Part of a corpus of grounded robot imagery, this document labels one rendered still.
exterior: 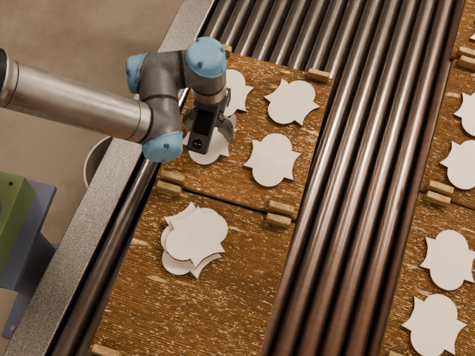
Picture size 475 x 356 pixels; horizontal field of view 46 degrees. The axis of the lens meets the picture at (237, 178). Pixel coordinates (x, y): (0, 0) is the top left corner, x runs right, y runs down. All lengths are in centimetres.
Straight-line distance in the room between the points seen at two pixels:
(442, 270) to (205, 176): 59
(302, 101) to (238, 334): 60
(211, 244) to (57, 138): 141
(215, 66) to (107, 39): 176
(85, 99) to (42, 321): 58
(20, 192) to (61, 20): 162
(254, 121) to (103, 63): 140
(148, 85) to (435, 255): 75
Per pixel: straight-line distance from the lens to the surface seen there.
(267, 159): 138
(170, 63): 110
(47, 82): 93
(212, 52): 109
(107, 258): 134
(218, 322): 127
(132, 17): 287
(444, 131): 154
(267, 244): 131
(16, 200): 141
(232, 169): 138
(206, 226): 129
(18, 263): 144
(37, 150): 256
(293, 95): 148
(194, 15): 166
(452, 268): 139
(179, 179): 134
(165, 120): 104
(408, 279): 136
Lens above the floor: 219
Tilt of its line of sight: 66 degrees down
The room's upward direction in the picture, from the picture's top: 5 degrees clockwise
